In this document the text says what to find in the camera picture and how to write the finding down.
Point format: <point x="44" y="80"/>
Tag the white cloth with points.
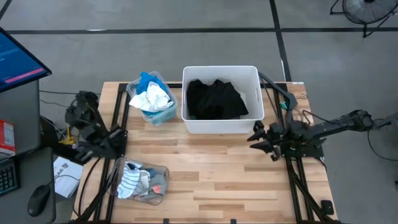
<point x="152" y="99"/>

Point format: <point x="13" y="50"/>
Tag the blue fleece cloth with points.
<point x="147" y="82"/>

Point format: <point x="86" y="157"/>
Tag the black floor fan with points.
<point x="368" y="11"/>

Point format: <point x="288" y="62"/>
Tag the dark blue sock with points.
<point x="151" y="172"/>

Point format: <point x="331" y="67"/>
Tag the small black box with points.
<point x="327" y="207"/>

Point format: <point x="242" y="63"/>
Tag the black aluminium table frame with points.
<point x="121" y="99"/>

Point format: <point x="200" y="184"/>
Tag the computer monitor blue screen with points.
<point x="18" y="59"/>

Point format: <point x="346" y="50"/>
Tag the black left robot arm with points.
<point x="93" y="137"/>

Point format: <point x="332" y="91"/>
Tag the low clear plastic bin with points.
<point x="113" y="183"/>

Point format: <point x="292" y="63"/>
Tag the white striped sock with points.
<point x="129" y="182"/>

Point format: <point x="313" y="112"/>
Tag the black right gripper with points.
<point x="280" y="140"/>

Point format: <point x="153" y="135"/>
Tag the teal garment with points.
<point x="163" y="116"/>

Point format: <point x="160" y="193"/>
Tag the red white box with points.
<point x="7" y="137"/>

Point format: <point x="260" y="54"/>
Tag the white printed paper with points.
<point x="66" y="177"/>

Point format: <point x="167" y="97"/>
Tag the black computer mouse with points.
<point x="38" y="200"/>

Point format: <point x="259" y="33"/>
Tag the white perforated plastic basket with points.
<point x="217" y="126"/>

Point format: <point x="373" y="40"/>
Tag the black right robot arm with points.
<point x="326" y="127"/>

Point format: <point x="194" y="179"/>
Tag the grey sock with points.
<point x="152" y="196"/>

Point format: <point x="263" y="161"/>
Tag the tall clear plastic bin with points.
<point x="132" y="88"/>

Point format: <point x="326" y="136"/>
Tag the black keyboard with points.
<point x="7" y="177"/>

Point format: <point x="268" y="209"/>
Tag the grey desk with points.
<point x="21" y="109"/>

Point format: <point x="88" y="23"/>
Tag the black garment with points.
<point x="217" y="99"/>

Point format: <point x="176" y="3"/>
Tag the black camera boom strut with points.
<point x="280" y="90"/>

